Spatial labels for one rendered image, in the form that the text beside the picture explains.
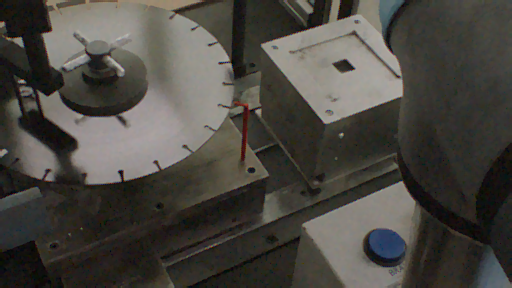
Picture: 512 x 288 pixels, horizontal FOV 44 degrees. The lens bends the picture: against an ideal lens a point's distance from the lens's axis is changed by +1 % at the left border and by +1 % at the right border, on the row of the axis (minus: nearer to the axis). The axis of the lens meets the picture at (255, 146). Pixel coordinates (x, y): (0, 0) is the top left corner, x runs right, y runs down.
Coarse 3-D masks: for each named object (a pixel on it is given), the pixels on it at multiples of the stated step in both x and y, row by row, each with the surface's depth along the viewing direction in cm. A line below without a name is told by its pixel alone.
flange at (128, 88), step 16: (128, 64) 80; (144, 64) 80; (64, 80) 78; (80, 80) 77; (96, 80) 76; (112, 80) 77; (128, 80) 78; (144, 80) 78; (64, 96) 76; (80, 96) 76; (96, 96) 76; (112, 96) 76; (128, 96) 76
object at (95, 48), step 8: (80, 32) 78; (80, 40) 77; (88, 40) 77; (96, 40) 76; (120, 40) 77; (128, 40) 78; (88, 48) 75; (96, 48) 75; (104, 48) 75; (112, 48) 77; (88, 56) 75; (96, 56) 75; (104, 56) 75; (64, 64) 74; (72, 64) 74; (80, 64) 74; (88, 64) 76; (96, 64) 75; (104, 64) 76; (112, 64) 74; (120, 72) 74
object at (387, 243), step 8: (376, 232) 72; (384, 232) 72; (392, 232) 72; (368, 240) 71; (376, 240) 71; (384, 240) 71; (392, 240) 71; (400, 240) 71; (368, 248) 71; (376, 248) 70; (384, 248) 70; (392, 248) 70; (400, 248) 70; (376, 256) 70; (384, 256) 70; (392, 256) 70; (400, 256) 70
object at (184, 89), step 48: (48, 48) 83; (144, 48) 84; (192, 48) 84; (0, 96) 76; (144, 96) 78; (192, 96) 78; (0, 144) 72; (48, 144) 72; (96, 144) 72; (144, 144) 73; (192, 144) 73
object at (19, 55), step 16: (0, 48) 73; (16, 48) 73; (32, 48) 67; (0, 64) 73; (16, 64) 71; (32, 64) 68; (48, 64) 69; (16, 80) 75; (32, 80) 70; (48, 80) 69; (16, 96) 75; (48, 96) 70
